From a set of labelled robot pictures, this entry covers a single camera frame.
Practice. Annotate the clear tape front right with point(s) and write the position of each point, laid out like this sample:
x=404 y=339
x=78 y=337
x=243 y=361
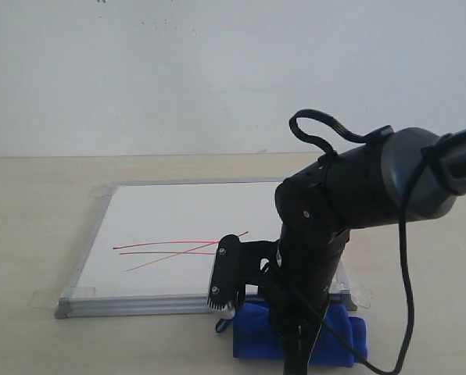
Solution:
x=352 y=296

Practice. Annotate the blue microfibre cloth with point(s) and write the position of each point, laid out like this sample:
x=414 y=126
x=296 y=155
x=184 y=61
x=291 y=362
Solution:
x=255 y=338

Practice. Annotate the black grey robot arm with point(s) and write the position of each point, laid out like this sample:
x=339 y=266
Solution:
x=400 y=177

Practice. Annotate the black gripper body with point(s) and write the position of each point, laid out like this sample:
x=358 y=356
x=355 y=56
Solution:
x=298 y=297

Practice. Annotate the clear tape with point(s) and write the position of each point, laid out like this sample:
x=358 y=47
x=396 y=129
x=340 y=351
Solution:
x=103 y=191
x=352 y=296
x=53 y=299

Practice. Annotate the clear tape back left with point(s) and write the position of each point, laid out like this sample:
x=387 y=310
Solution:
x=103 y=191

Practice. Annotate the white board with aluminium frame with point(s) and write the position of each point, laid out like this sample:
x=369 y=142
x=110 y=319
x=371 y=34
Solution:
x=151 y=248

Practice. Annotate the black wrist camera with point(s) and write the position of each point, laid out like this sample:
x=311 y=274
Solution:
x=236 y=265

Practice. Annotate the clear tape front left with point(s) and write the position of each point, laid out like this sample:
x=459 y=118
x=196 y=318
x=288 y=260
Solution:
x=53 y=299

